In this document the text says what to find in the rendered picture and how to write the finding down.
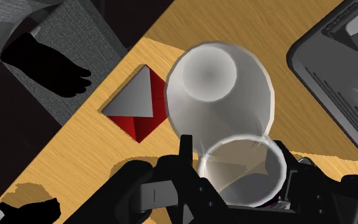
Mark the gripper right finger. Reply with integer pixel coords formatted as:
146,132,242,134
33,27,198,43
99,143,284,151
274,141,358,224

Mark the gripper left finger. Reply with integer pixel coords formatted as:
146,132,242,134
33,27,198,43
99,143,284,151
64,134,238,224

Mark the white mug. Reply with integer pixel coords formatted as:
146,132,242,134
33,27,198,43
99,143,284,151
164,41,288,209

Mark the red and grey box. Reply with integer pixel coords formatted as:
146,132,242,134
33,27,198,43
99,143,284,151
99,64,169,144

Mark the wooden table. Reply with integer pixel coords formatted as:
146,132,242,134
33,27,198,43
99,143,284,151
0,0,358,224

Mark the grey box-shaped appliance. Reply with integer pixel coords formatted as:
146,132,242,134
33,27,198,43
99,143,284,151
286,0,358,168

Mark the black rounded object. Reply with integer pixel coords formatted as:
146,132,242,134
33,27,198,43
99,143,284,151
0,198,62,224

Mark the black foot-shaped figure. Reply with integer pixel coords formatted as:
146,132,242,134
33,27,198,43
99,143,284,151
0,32,92,99

